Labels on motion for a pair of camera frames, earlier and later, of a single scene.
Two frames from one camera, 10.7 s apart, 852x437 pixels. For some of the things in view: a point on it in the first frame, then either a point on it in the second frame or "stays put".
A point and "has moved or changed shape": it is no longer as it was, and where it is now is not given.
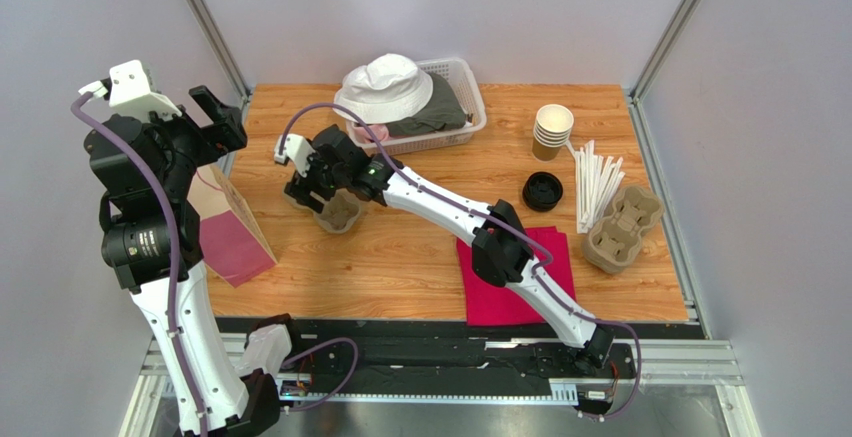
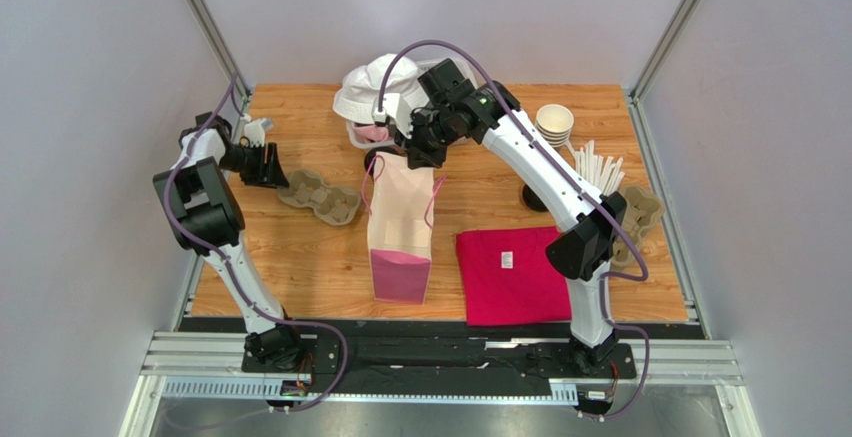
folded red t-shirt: x=493 y=305 stays put
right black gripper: x=314 y=183 to x=423 y=145
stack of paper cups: x=551 y=130 stays put
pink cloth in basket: x=380 y=131 stays put
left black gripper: x=224 y=134 to x=275 y=174
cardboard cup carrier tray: x=615 y=239 stays put
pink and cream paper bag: x=235 y=245 has moved or changed shape
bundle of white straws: x=597 y=179 stays put
